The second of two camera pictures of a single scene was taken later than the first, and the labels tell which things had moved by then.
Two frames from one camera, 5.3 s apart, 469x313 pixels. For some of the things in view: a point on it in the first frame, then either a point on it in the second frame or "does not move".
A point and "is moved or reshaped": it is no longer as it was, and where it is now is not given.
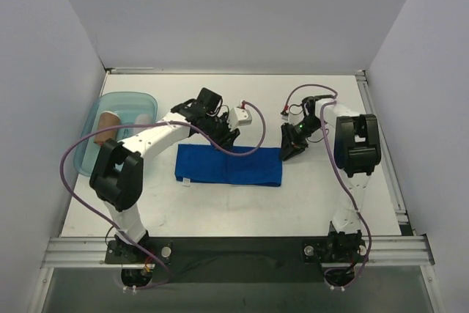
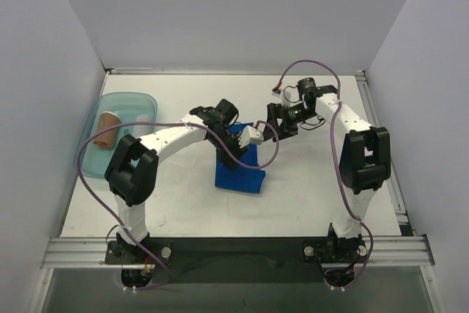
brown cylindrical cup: (108, 119) does not move
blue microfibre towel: (206, 163) is moved or reshaped
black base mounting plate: (235, 259) does not move
